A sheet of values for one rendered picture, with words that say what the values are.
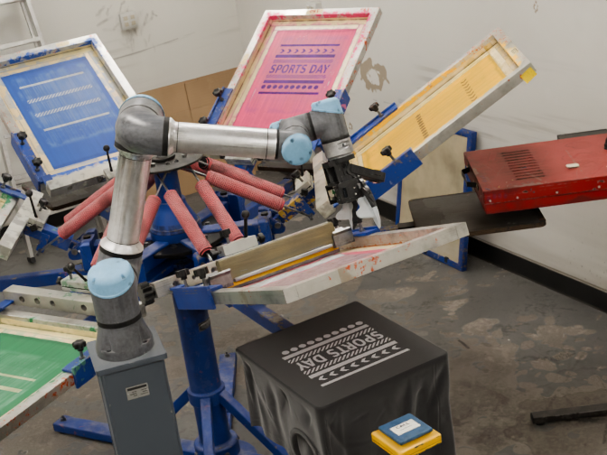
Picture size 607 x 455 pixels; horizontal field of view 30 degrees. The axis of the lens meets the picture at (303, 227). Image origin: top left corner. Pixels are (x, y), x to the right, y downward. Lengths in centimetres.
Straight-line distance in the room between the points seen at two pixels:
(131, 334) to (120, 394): 16
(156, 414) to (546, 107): 296
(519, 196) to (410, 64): 233
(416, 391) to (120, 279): 92
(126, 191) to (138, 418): 59
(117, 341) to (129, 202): 36
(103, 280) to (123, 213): 20
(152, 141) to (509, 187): 163
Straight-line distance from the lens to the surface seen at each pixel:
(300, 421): 321
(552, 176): 409
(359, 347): 336
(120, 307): 291
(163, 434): 307
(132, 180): 294
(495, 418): 476
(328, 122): 290
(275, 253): 348
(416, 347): 332
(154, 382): 299
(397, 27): 626
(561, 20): 524
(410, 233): 330
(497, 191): 401
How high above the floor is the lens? 251
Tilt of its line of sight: 21 degrees down
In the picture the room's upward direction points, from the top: 8 degrees counter-clockwise
